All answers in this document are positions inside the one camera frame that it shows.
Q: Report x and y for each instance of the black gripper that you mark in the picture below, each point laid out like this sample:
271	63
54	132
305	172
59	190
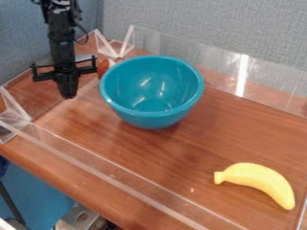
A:
64	69

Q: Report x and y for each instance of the brown white toy mushroom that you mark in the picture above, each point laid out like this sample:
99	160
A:
105	64

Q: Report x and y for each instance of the blue bowl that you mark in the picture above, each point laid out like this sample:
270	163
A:
153	90

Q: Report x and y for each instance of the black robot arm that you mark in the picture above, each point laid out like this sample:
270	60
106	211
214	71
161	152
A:
62	15

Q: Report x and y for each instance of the clear acrylic barrier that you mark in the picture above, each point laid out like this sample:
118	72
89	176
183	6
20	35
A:
149	178

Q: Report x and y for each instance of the yellow toy banana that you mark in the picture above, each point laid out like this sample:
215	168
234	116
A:
262	178

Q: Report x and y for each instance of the grey metal bracket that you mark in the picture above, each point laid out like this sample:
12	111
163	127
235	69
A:
81	218

